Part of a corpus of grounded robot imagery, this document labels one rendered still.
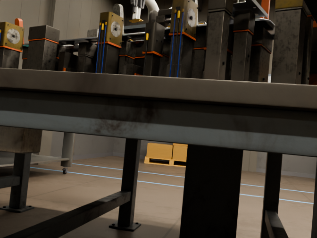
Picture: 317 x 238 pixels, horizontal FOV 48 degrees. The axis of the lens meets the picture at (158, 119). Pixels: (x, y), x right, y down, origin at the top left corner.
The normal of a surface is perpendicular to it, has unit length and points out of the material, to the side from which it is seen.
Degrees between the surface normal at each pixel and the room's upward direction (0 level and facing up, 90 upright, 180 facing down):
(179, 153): 90
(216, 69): 90
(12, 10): 90
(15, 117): 90
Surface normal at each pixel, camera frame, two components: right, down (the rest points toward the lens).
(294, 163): -0.23, -0.06
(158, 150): 0.00, -0.04
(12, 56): 0.84, 0.06
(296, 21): -0.54, -0.08
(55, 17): 0.97, 0.08
